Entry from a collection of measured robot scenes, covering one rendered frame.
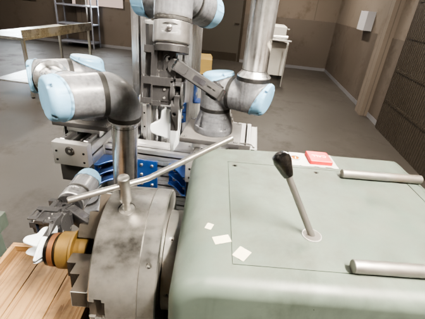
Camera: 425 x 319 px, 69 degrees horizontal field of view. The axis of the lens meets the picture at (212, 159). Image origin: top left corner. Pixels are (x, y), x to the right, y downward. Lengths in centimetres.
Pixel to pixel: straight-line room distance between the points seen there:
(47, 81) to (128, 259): 46
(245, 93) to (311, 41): 861
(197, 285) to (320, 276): 19
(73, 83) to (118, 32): 951
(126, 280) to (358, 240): 43
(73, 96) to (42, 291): 53
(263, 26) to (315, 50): 866
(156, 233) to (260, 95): 61
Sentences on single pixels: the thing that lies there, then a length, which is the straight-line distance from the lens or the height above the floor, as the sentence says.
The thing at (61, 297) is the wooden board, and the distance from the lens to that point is 98.
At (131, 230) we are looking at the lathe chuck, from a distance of 62.
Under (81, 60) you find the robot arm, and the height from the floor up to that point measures 138.
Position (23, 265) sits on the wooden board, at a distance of 110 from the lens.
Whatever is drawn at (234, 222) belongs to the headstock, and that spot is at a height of 126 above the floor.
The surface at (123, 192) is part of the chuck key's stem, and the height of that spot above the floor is 129.
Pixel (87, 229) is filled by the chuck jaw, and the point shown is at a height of 113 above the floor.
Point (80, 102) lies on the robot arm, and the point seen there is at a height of 137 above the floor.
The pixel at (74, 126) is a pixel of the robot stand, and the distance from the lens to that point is 128.
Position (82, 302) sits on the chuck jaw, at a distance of 70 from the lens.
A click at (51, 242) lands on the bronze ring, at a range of 80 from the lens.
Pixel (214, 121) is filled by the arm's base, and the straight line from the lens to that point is 114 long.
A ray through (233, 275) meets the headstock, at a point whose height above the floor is 125.
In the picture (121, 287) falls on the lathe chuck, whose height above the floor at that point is 114.
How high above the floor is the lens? 162
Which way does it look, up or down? 28 degrees down
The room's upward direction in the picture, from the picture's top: 5 degrees clockwise
